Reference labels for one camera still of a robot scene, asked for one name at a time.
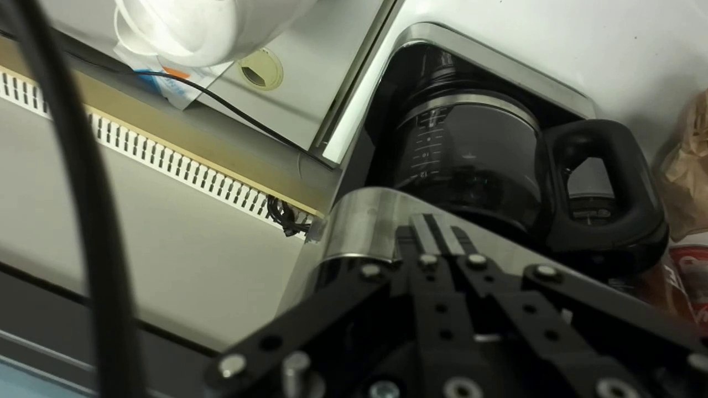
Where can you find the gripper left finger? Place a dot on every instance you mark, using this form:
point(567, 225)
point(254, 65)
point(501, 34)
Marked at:
point(426, 287)

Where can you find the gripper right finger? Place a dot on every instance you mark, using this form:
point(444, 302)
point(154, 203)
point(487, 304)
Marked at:
point(531, 315)

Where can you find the silver and black coffee machine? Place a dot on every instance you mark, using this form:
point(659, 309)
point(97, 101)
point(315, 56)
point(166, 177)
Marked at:
point(365, 221)

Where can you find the red printed packet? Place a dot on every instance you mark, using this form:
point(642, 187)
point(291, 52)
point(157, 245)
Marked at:
point(691, 282)

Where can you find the brown paper bag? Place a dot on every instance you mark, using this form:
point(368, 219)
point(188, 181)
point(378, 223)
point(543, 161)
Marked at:
point(688, 166)

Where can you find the white and blue paper packet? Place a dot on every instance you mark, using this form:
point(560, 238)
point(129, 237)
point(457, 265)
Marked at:
point(177, 88)

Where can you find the white plastic bag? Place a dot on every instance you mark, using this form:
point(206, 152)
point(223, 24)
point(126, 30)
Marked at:
point(210, 27)

